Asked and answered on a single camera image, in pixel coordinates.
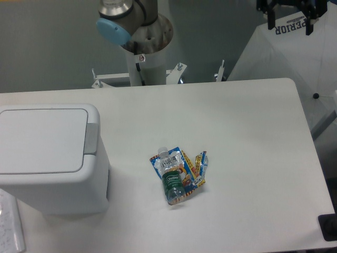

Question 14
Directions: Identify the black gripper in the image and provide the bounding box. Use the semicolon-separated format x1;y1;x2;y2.
256;0;328;35

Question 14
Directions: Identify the silver robot arm blue cap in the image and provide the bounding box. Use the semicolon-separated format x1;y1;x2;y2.
96;1;328;45

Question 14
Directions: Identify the white trash can lid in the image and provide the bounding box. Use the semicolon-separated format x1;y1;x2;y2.
1;109;88;174

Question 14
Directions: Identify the white plastic trash can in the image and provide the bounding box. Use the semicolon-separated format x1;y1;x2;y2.
1;103;110;215

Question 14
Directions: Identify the white printed cloth cover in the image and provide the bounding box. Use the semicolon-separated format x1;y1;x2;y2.
228;2;336;140

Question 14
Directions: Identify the colourful crumpled snack wrapper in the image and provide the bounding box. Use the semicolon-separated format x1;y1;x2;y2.
150;147;209;196

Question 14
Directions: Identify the clear green-label plastic bottle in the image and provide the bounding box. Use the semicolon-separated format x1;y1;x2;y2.
158;147;185;206

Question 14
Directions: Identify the black clamp block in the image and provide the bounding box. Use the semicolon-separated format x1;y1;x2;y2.
318;213;336;241

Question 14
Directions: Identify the grey lid push button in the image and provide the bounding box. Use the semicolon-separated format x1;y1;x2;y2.
84;123;99;155

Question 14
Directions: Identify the white metal base frame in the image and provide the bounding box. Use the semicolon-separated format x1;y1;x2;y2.
91;60;227;89

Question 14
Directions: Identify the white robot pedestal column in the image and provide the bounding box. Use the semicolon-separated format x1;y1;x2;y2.
121;14;174;86

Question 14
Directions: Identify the black cable on pedestal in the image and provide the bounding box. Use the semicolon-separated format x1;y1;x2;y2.
133;41;146;86

